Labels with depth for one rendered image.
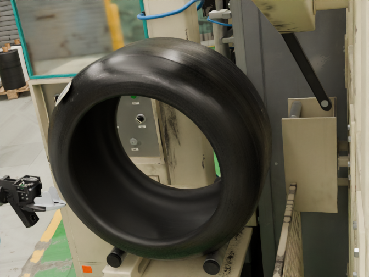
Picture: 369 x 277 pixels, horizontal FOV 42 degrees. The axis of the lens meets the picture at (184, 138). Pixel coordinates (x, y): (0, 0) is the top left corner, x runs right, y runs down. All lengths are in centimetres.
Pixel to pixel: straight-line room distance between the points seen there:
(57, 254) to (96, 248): 99
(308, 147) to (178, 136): 42
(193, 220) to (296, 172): 34
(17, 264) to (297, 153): 227
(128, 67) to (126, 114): 87
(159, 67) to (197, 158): 53
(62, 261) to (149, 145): 139
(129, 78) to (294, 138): 53
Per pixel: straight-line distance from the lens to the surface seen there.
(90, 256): 234
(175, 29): 145
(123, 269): 141
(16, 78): 769
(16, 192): 152
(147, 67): 110
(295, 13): 105
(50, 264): 318
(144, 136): 197
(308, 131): 139
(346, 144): 156
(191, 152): 155
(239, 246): 153
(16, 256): 338
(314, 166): 143
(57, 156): 127
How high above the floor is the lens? 166
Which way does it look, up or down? 20 degrees down
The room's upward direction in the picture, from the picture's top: 8 degrees counter-clockwise
